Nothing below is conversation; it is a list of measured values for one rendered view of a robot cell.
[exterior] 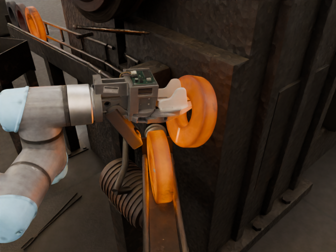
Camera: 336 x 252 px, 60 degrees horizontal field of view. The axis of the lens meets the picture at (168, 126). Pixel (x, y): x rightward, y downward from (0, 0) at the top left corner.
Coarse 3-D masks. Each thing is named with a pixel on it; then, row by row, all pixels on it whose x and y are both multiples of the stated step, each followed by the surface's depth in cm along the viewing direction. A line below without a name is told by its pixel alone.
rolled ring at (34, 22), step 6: (30, 6) 142; (30, 12) 139; (36, 12) 140; (30, 18) 149; (36, 18) 139; (30, 24) 151; (36, 24) 139; (42, 24) 140; (30, 30) 152; (36, 30) 153; (42, 30) 141; (42, 36) 143
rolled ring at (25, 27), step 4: (16, 4) 154; (20, 4) 153; (16, 8) 157; (20, 8) 151; (24, 8) 152; (16, 12) 160; (20, 12) 153; (24, 12) 151; (16, 16) 163; (20, 16) 162; (24, 16) 151; (20, 20) 163; (24, 20) 153; (20, 24) 164; (24, 24) 165; (24, 28) 164; (28, 28) 154
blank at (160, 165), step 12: (156, 132) 60; (156, 144) 57; (156, 156) 55; (168, 156) 56; (156, 168) 55; (168, 168) 55; (156, 180) 55; (168, 180) 55; (156, 192) 57; (168, 192) 56
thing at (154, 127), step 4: (152, 124) 77; (156, 124) 77; (148, 128) 77; (152, 128) 76; (156, 128) 76; (160, 128) 76; (164, 128) 77; (144, 132) 78; (164, 132) 76; (144, 136) 78
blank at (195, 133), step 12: (192, 84) 59; (204, 84) 58; (192, 96) 59; (204, 96) 56; (192, 108) 59; (204, 108) 56; (216, 108) 57; (180, 120) 65; (192, 120) 59; (204, 120) 56; (168, 132) 67; (180, 132) 62; (192, 132) 59; (204, 132) 57; (180, 144) 62; (192, 144) 59
